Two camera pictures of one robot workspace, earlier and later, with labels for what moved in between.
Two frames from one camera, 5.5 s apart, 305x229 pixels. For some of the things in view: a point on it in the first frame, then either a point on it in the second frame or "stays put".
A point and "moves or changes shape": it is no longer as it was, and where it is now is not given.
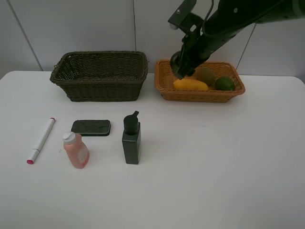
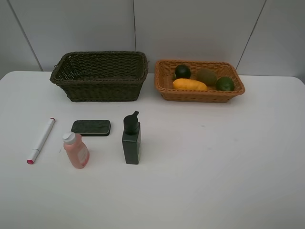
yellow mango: x=190 y=84 stays put
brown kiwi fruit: x=206 y=75 stays put
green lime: x=224 y=83 stays put
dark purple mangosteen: x=175 y=61 moves or changes shape
